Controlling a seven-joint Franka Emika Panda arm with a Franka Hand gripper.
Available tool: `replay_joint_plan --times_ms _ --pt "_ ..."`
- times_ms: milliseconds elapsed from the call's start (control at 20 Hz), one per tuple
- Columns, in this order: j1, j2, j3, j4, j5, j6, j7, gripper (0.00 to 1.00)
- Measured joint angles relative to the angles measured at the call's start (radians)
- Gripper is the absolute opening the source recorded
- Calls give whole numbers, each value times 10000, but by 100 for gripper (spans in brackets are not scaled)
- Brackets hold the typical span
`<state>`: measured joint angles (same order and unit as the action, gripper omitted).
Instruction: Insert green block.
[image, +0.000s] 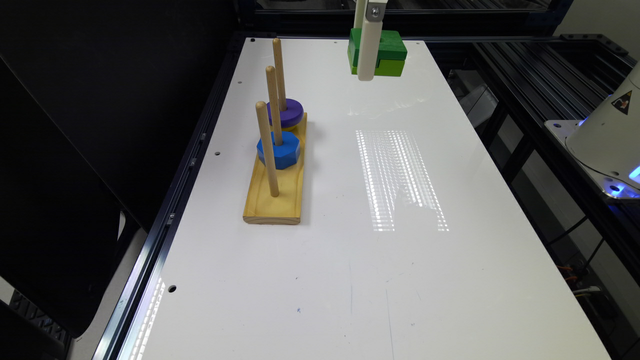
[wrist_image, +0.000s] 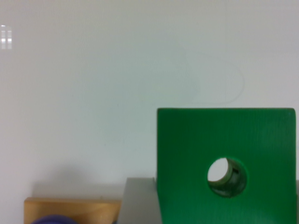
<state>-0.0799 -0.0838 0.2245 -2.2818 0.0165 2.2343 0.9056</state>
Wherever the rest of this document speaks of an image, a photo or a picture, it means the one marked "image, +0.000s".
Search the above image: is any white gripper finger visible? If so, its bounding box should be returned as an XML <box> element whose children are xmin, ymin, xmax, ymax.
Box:
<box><xmin>357</xmin><ymin>0</ymin><xmax>387</xmax><ymax>81</ymax></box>
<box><xmin>353</xmin><ymin>0</ymin><xmax>367</xmax><ymax>29</ymax></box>

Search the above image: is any dark green square block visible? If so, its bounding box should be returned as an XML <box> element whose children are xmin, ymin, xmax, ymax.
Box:
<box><xmin>347</xmin><ymin>28</ymin><xmax>408</xmax><ymax>74</ymax></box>

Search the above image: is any light green square block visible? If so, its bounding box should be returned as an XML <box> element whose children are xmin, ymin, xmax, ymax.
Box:
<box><xmin>374</xmin><ymin>59</ymin><xmax>405</xmax><ymax>77</ymax></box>

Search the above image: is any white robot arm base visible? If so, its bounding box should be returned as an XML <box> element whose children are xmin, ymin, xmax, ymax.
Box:
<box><xmin>545</xmin><ymin>67</ymin><xmax>639</xmax><ymax>201</ymax></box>

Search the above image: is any purple round block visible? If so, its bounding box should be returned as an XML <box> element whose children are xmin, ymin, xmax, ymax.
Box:
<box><xmin>280</xmin><ymin>98</ymin><xmax>304</xmax><ymax>128</ymax></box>

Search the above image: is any yellow block under purple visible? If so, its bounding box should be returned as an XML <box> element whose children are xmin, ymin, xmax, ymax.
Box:
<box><xmin>282</xmin><ymin>119</ymin><xmax>302</xmax><ymax>132</ymax></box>

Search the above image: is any blue octagon block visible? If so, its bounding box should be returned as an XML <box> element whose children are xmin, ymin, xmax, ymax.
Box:
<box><xmin>273</xmin><ymin>131</ymin><xmax>301</xmax><ymax>170</ymax></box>

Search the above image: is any rear wooden peg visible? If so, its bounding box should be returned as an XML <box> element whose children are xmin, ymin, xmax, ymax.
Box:
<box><xmin>272</xmin><ymin>38</ymin><xmax>287</xmax><ymax>111</ymax></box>

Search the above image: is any front wooden peg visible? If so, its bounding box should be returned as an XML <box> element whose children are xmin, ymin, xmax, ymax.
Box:
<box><xmin>255</xmin><ymin>101</ymin><xmax>279</xmax><ymax>197</ymax></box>

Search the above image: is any wooden peg board base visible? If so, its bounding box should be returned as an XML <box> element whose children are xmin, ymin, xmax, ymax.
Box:
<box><xmin>242</xmin><ymin>112</ymin><xmax>309</xmax><ymax>226</ymax></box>

